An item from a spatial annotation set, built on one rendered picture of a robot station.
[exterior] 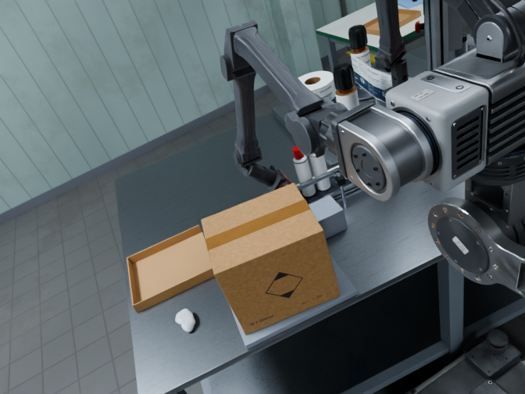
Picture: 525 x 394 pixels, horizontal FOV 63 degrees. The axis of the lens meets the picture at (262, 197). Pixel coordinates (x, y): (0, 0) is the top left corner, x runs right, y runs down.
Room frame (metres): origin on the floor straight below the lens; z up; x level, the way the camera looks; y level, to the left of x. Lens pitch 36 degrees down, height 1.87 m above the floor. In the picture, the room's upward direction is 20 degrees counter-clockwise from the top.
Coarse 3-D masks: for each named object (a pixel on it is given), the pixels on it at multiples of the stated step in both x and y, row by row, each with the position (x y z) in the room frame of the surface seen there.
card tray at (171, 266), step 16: (176, 240) 1.31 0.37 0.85; (192, 240) 1.29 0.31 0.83; (144, 256) 1.29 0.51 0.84; (160, 256) 1.26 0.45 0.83; (176, 256) 1.23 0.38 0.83; (192, 256) 1.20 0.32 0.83; (208, 256) 1.17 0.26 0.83; (128, 272) 1.20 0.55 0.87; (144, 272) 1.21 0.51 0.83; (160, 272) 1.18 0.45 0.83; (176, 272) 1.15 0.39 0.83; (192, 272) 1.12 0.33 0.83; (208, 272) 1.06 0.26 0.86; (144, 288) 1.12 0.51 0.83; (160, 288) 1.10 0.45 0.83; (176, 288) 1.05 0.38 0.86; (144, 304) 1.03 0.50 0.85
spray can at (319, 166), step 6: (312, 156) 1.25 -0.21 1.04; (312, 162) 1.25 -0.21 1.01; (318, 162) 1.24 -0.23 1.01; (324, 162) 1.25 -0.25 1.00; (312, 168) 1.26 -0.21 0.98; (318, 168) 1.24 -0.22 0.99; (324, 168) 1.24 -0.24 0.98; (318, 174) 1.24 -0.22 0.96; (324, 180) 1.24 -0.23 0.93; (318, 186) 1.25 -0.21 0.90; (324, 186) 1.24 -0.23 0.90; (330, 186) 1.25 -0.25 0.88
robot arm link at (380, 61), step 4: (404, 52) 1.37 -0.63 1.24; (376, 56) 1.45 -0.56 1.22; (380, 56) 1.36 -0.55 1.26; (384, 56) 1.35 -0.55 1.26; (400, 56) 1.36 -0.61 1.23; (376, 60) 1.46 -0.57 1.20; (380, 60) 1.36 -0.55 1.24; (384, 60) 1.34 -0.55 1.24; (396, 60) 1.36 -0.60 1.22; (376, 64) 1.46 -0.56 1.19; (380, 64) 1.43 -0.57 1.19; (384, 64) 1.35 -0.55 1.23; (388, 64) 1.35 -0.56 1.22; (392, 64) 1.35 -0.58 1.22; (380, 68) 1.43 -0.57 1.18; (384, 68) 1.41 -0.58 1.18; (388, 72) 1.41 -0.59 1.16
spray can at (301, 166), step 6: (294, 150) 1.25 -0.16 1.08; (300, 156) 1.24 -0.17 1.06; (306, 156) 1.26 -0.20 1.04; (294, 162) 1.25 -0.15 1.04; (300, 162) 1.24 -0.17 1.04; (306, 162) 1.24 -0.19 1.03; (300, 168) 1.24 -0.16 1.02; (306, 168) 1.24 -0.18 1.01; (300, 174) 1.24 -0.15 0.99; (306, 174) 1.23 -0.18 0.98; (300, 180) 1.24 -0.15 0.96; (306, 180) 1.23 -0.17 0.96; (312, 186) 1.24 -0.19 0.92; (306, 192) 1.24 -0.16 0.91; (312, 192) 1.24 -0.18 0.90
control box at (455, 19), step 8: (448, 8) 1.16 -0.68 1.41; (424, 16) 1.22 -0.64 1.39; (448, 16) 1.16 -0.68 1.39; (456, 16) 1.15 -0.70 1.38; (448, 24) 1.16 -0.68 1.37; (456, 24) 1.15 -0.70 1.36; (448, 32) 1.16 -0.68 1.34; (456, 32) 1.15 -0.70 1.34; (448, 40) 1.16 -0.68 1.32; (456, 40) 1.15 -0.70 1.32; (448, 48) 1.16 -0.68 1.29; (456, 48) 1.15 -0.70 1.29
